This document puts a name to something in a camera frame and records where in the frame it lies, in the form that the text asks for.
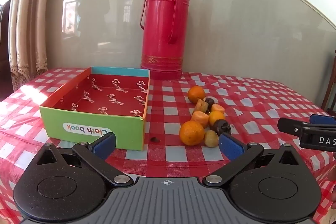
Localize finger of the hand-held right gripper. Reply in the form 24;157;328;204
278;118;336;139
310;114;336;125

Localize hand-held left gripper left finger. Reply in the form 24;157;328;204
28;132;134;187

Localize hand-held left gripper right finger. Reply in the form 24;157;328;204
203;133;309;189

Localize tan round fruit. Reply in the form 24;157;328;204
204;130;219;148

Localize small orange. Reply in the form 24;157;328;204
209;111;226;127

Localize large orange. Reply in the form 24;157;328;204
180;121;205;146

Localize tan fruit chunk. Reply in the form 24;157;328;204
194;99;210;114

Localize colourful cardboard box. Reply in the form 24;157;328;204
39;66;151;151

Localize medium orange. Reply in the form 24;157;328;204
187;85;206;104

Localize red checkered tablecloth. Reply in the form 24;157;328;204
0;68;336;224

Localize wooden chair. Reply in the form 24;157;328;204
322;50;336;114

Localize red thermos flask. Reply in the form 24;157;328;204
140;0;190;80

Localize beige lace curtain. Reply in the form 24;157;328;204
10;0;54;92

